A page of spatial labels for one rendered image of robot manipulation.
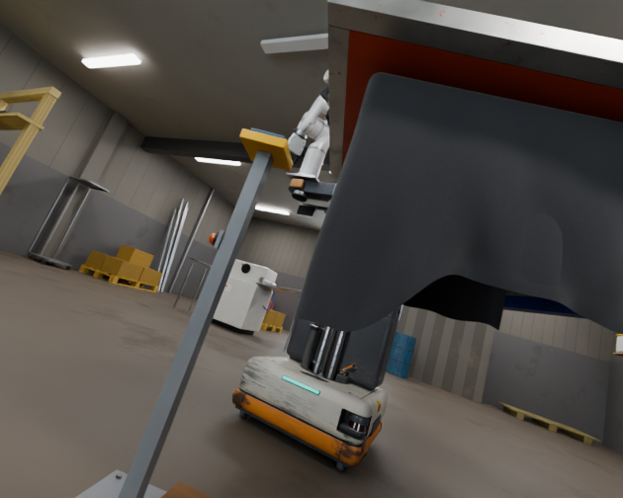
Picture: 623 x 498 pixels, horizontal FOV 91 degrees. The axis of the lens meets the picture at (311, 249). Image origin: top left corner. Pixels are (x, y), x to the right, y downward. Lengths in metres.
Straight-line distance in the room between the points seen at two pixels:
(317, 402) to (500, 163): 1.16
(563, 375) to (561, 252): 8.24
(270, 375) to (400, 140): 1.22
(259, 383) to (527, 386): 7.52
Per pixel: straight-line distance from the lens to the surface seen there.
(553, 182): 0.58
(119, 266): 6.80
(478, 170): 0.53
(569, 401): 8.79
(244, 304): 4.71
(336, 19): 0.61
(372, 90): 0.57
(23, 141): 5.23
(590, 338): 9.00
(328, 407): 1.42
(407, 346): 6.75
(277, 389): 1.50
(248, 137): 0.88
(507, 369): 8.52
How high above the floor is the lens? 0.53
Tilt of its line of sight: 12 degrees up
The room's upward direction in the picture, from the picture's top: 18 degrees clockwise
